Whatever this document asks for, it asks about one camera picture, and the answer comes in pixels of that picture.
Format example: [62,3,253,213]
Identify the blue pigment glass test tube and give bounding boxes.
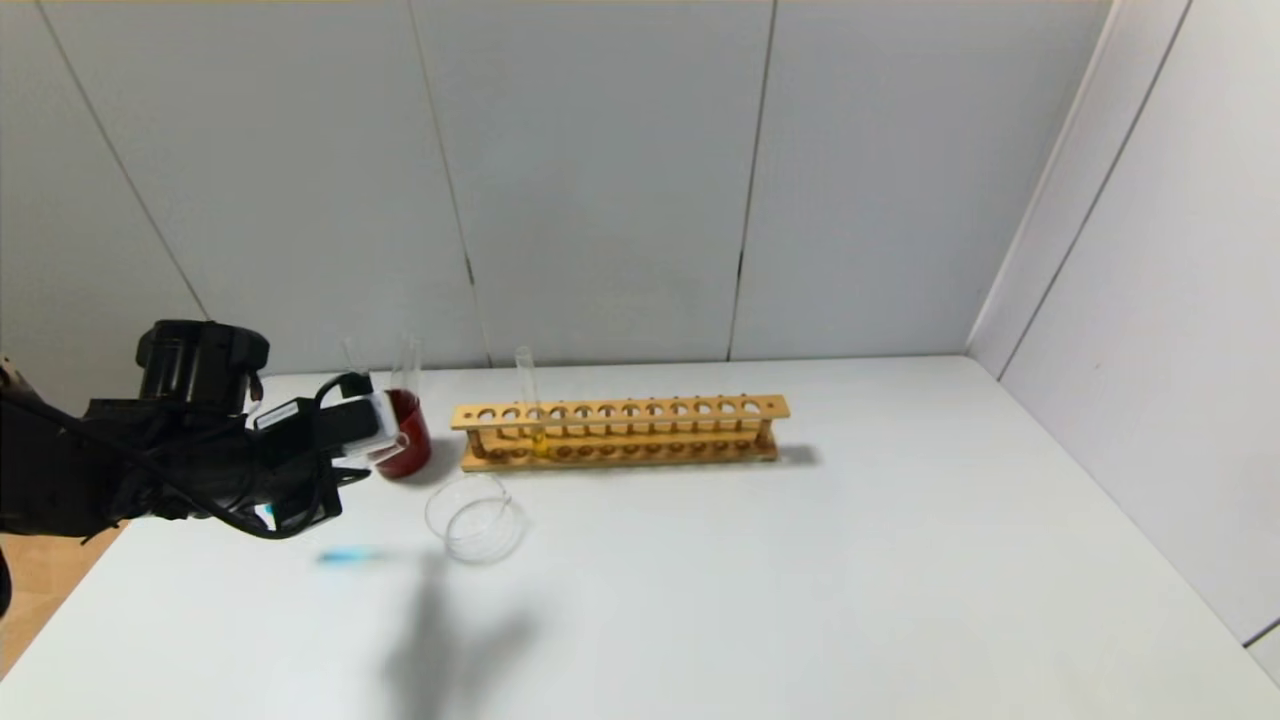
[265,503,391,566]

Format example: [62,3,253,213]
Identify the clear glass dish with spout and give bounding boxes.
[426,473,528,563]

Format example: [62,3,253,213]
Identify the wooden test tube rack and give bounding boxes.
[451,395,791,473]

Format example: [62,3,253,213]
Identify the yellow pigment glass test tube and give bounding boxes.
[515,347,551,458]

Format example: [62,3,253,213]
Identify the dark red cup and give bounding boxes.
[372,389,434,480]

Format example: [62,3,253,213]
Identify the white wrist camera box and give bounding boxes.
[325,392,408,463]

